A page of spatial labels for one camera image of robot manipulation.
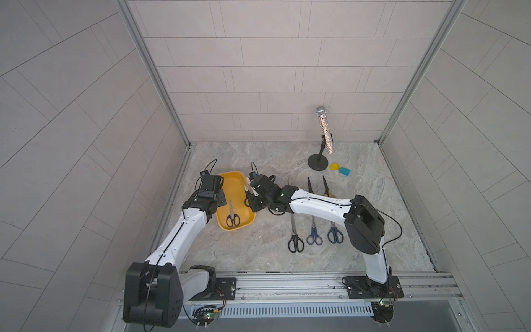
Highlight yellow plastic storage box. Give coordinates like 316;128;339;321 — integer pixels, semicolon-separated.
216;171;256;231

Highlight dark grey handled scissors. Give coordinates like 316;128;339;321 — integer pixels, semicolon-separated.
225;201;241;228

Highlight large black handled scissors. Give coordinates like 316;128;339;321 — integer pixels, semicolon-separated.
288;214;305;253

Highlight yellow handled black scissors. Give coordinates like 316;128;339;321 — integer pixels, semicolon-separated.
322;176;335;198

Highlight blue handled scissors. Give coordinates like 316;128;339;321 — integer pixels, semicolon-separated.
306;217;323;246
327;221;344;244

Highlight small grey scissors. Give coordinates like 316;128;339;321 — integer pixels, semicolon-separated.
240;176;254;208

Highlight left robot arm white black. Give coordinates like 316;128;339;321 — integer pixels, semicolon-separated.
123;190;226;328

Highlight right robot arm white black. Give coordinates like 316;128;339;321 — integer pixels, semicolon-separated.
250;181;389;285

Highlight yellow small block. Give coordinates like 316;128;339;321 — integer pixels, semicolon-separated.
329;163;341;171

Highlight teal small block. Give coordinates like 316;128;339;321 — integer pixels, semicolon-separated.
339;167;351;177

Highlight glitter microphone with silver head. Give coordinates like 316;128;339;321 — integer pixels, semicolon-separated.
316;105;334;154

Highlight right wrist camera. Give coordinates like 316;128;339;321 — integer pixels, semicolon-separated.
250;174;278;195

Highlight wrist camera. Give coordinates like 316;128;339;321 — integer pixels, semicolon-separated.
250;174;278;195
199;174;224;197

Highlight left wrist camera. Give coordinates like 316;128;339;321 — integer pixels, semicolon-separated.
199;174;224;197

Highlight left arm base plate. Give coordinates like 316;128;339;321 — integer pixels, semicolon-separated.
192;278;237;302

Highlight aluminium mounting rail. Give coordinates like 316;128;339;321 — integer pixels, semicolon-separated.
115;270;461;308

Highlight left circuit board with wires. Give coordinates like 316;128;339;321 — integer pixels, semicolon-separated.
183;297;227;329

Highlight circuit board with wires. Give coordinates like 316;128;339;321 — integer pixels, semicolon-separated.
183;297;227;329
370;295;398;325

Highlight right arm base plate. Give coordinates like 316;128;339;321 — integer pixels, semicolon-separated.
342;275;404;300

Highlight right circuit board with wires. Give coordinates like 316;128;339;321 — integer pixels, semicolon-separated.
370;295;398;325

